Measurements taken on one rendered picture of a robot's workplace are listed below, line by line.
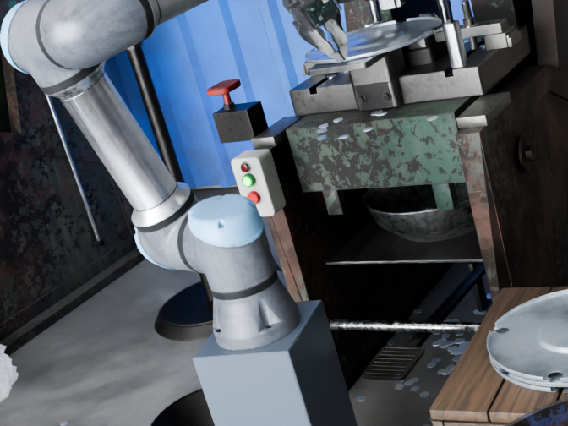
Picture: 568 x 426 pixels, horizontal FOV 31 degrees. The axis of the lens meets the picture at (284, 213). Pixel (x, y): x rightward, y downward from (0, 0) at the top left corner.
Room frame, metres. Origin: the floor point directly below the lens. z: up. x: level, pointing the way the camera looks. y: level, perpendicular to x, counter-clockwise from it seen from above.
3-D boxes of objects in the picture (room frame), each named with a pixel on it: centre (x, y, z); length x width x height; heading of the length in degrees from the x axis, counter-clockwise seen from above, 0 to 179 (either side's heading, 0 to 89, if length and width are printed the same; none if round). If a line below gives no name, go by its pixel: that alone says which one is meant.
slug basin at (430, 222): (2.18, -0.35, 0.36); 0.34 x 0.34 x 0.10
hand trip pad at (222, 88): (2.19, 0.05, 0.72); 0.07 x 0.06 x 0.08; 144
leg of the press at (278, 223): (2.46, -0.22, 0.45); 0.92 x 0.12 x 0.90; 144
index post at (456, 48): (1.98, -0.42, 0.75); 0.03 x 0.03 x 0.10; 54
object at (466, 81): (2.18, -0.35, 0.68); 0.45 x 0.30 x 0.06; 54
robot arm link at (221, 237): (1.60, 0.10, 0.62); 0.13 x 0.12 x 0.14; 39
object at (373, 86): (2.04, -0.25, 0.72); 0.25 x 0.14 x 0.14; 144
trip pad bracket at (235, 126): (2.18, 0.04, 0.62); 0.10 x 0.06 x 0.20; 54
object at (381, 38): (2.08, -0.28, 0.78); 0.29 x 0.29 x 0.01
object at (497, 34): (2.08, -0.49, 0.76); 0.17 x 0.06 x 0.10; 54
